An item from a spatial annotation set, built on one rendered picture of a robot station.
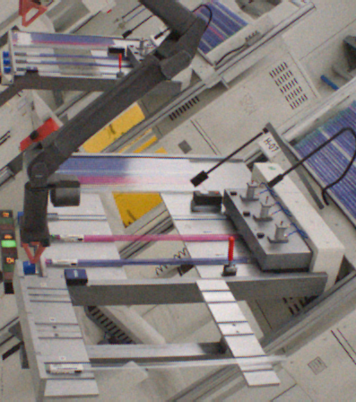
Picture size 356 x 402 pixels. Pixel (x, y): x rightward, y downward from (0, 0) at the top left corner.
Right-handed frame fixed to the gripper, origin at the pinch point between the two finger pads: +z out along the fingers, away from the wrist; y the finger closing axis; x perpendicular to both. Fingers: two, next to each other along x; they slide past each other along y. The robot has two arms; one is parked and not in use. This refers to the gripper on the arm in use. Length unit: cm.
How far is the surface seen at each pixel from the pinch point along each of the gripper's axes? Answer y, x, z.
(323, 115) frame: 46, -93, -21
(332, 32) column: 304, -235, 15
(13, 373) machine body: 12.1, 3.9, 47.6
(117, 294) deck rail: -10.3, -18.5, 3.0
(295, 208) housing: 12, -71, -6
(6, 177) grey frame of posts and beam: 60, 3, 9
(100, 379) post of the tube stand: -34.2, -10.6, 7.4
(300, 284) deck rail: -11, -65, 2
